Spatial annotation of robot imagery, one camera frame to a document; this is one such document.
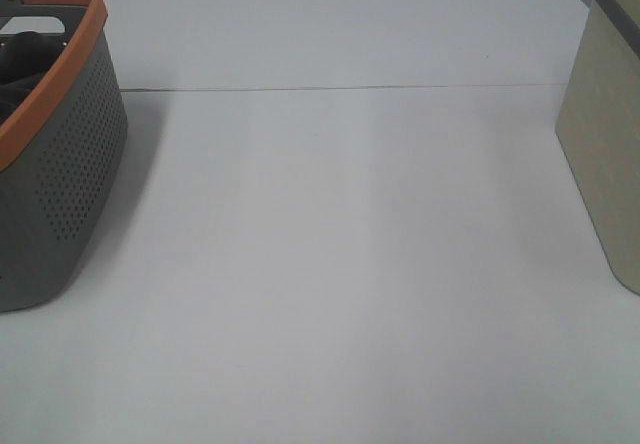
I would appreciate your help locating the dark navy towel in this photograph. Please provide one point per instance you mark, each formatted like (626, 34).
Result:
(25, 59)

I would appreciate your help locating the grey perforated basket orange rim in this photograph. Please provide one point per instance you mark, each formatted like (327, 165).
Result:
(60, 152)

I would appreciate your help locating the beige bin grey rim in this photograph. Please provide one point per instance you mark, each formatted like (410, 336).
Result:
(598, 129)

